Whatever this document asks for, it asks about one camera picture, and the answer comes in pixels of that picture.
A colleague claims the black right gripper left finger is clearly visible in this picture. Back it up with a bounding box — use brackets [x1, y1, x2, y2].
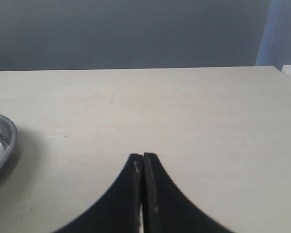
[57, 154, 143, 233]

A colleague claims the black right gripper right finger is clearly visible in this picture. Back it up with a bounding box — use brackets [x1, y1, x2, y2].
[142, 153, 231, 233]

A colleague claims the round stainless steel plate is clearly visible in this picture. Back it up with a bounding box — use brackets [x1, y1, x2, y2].
[0, 114, 18, 174]

